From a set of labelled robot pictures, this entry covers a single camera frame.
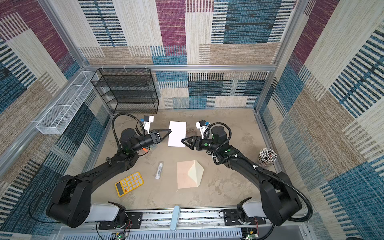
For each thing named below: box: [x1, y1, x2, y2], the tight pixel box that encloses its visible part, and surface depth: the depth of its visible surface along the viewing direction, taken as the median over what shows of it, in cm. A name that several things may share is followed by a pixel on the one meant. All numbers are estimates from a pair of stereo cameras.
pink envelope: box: [177, 160, 204, 189], surface depth 89 cm
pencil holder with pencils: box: [258, 147, 278, 167], surface depth 77 cm
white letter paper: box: [168, 121, 187, 147], surface depth 76 cm
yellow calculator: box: [115, 172, 145, 198], surface depth 85 cm
